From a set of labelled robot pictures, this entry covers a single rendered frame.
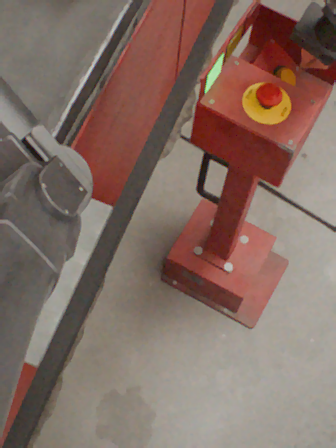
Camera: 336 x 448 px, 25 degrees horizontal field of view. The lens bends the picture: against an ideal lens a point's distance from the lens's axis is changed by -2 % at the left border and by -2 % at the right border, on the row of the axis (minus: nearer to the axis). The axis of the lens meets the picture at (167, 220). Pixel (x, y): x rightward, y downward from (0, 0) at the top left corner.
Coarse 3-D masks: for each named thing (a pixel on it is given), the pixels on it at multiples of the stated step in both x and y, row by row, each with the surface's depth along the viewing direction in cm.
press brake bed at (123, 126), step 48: (144, 0) 111; (192, 0) 148; (144, 48) 124; (192, 48) 202; (96, 96) 107; (144, 96) 139; (96, 144) 118; (144, 144) 189; (96, 192) 131; (96, 288) 174; (48, 384) 163
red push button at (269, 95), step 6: (264, 84) 107; (270, 84) 107; (258, 90) 106; (264, 90) 106; (270, 90) 106; (276, 90) 106; (258, 96) 106; (264, 96) 106; (270, 96) 106; (276, 96) 106; (264, 102) 106; (270, 102) 106; (276, 102) 106; (264, 108) 108; (270, 108) 108
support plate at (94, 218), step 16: (96, 208) 76; (96, 224) 76; (80, 240) 75; (96, 240) 75; (80, 256) 74; (64, 272) 73; (80, 272) 73; (64, 288) 73; (48, 304) 72; (64, 304) 72; (48, 320) 71; (32, 336) 70; (48, 336) 71; (32, 352) 70
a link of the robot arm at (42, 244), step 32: (0, 192) 47; (32, 192) 47; (0, 224) 42; (32, 224) 44; (64, 224) 48; (0, 256) 41; (32, 256) 43; (64, 256) 46; (0, 288) 39; (32, 288) 41; (0, 320) 37; (32, 320) 40; (0, 352) 36; (0, 384) 34; (0, 416) 33
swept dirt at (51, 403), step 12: (192, 96) 201; (180, 120) 198; (180, 132) 196; (168, 144) 195; (96, 300) 176; (84, 324) 174; (72, 348) 171; (60, 372) 169; (60, 384) 168; (48, 408) 165; (36, 432) 163
